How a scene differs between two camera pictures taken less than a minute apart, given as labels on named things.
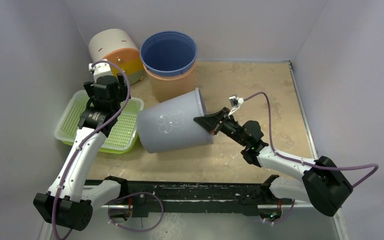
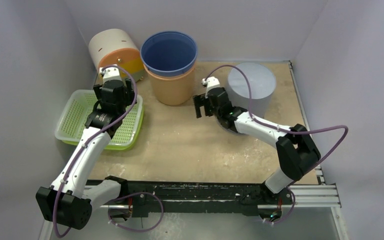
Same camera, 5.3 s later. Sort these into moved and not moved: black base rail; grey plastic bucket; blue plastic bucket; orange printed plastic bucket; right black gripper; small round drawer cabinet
Moved: right black gripper; grey plastic bucket
Not moved: black base rail; orange printed plastic bucket; blue plastic bucket; small round drawer cabinet
